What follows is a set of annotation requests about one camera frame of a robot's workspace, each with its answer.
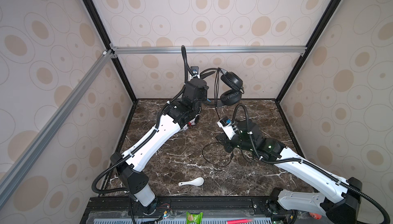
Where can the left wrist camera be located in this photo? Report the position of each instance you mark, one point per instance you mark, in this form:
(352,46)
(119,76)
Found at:
(194,72)

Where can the right black frame post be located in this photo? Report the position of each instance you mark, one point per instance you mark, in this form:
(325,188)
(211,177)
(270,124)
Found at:
(320,27)

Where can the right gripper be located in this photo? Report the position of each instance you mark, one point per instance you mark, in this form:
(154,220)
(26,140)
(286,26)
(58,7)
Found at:
(225,141)

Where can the green snack packet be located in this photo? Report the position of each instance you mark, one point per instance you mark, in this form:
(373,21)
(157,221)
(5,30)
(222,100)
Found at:
(194,218)

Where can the white headphones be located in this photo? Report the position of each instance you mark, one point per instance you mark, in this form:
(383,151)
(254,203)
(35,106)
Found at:
(191,123)

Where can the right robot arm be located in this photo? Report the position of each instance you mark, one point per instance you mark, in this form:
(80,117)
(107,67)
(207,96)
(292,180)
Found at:
(337,198)

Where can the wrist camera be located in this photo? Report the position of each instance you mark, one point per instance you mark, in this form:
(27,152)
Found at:
(228,127)
(194,72)

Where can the white ceramic spoon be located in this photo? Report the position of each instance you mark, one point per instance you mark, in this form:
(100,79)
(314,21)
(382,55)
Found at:
(196,182)

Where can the horizontal aluminium rail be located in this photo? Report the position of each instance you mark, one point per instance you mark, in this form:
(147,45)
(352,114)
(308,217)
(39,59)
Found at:
(216,50)

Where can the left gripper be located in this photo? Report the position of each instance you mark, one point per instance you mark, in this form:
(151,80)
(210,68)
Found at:
(203,93)

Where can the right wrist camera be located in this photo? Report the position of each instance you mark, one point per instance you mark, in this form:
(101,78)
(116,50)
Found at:
(228,127)

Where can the left black frame post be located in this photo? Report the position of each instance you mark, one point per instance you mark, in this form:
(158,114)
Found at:
(98,23)

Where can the pink pen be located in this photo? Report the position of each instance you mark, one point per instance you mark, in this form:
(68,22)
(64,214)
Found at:
(239,221)

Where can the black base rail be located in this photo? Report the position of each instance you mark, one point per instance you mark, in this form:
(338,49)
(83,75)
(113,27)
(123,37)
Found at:
(253,205)

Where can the black headphones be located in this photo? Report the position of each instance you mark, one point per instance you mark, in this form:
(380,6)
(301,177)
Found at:
(230,79)

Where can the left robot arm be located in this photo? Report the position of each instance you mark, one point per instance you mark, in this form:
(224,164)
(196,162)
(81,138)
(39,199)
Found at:
(177,115)

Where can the left slanted aluminium rail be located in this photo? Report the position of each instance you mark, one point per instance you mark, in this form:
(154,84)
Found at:
(31,154)

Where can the black frame post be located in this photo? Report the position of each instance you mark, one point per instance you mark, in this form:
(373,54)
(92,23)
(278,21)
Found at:
(320,27)
(98,23)

